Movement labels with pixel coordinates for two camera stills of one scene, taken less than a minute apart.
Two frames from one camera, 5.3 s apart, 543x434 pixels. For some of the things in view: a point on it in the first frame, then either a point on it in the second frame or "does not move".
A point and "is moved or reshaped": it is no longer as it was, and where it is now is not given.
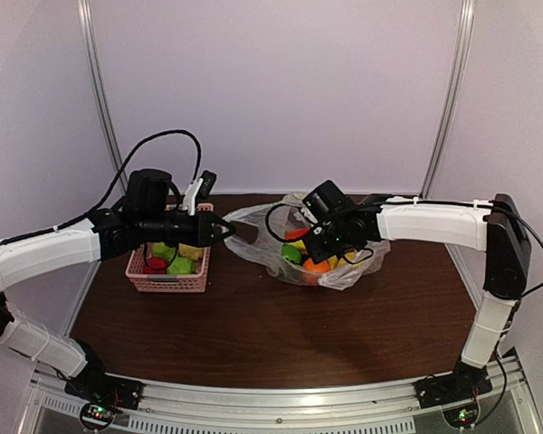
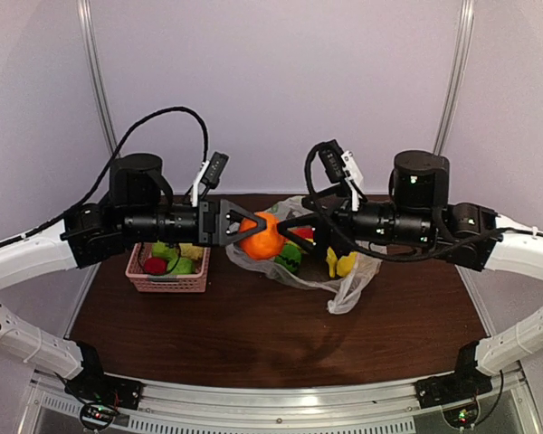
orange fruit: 309,266 → 265,245
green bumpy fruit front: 181,266 does not move
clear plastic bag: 277,231 is moved or reshaped
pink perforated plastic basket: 190,283 does not move
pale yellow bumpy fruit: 190,251 does not move
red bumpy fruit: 157,266 does not move
